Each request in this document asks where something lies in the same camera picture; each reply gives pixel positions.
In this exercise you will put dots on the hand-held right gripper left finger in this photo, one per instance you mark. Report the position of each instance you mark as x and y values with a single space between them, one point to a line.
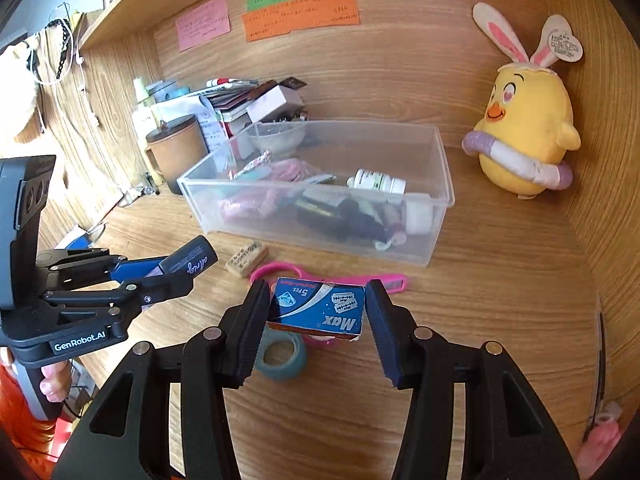
250 330

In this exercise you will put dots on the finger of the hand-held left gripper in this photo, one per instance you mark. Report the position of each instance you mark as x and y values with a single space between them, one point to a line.
135 268
160 290

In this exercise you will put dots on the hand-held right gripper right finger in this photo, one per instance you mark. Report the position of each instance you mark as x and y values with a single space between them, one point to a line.
385 330

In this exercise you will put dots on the dark blue tube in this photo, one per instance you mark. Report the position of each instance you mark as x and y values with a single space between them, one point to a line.
192 257

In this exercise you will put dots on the blue razor blade box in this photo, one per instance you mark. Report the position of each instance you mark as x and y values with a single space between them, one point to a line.
320 310

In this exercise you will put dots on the white small container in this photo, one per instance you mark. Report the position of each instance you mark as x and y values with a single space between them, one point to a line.
417 215

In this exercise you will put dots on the black small packet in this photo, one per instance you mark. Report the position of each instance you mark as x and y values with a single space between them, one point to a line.
320 212

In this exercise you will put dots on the white pill bottle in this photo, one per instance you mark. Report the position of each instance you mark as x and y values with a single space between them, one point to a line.
375 180

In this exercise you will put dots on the clear plastic storage box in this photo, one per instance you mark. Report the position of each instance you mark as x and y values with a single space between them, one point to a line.
430 160

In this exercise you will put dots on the person's left hand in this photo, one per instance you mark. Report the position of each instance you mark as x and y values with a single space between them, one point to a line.
56 382

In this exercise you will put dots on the blue and white packet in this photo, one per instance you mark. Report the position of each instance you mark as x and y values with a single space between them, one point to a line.
72 237

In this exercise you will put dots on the pink scissors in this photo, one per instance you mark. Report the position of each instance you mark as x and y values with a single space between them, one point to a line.
390 282

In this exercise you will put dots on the teal tape roll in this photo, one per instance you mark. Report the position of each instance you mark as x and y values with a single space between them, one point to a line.
295 365

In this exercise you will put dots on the small wooden stamp block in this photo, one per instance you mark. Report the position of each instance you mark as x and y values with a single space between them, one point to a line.
245 259

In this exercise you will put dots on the brown lidded ceramic mug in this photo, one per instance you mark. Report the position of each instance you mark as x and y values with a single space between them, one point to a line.
177 155

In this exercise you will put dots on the yellow-green spray bottle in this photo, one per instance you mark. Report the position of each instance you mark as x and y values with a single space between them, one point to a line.
142 120

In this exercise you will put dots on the cream cloth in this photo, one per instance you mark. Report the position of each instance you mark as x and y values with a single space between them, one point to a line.
20 90

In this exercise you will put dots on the teal lidded jar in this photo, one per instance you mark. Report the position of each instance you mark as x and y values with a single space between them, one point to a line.
167 92

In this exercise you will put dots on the small ceramic bowl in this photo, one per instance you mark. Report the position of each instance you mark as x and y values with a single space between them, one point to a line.
277 140

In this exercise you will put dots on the stack of booklets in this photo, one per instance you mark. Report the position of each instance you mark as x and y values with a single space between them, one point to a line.
235 105

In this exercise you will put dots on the red and white marker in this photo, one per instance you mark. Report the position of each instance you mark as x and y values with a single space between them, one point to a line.
230 81

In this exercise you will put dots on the small white box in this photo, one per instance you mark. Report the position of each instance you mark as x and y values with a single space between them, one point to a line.
272 102

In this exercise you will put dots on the pink plastic object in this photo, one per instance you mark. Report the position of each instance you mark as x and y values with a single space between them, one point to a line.
600 440

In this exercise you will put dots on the yellow chick plush toy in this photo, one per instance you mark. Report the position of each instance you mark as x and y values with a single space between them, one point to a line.
530 125

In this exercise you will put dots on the pink paper note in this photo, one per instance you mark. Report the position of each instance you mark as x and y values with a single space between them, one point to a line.
202 25

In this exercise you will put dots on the orange paper note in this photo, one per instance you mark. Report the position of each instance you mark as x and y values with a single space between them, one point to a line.
300 17

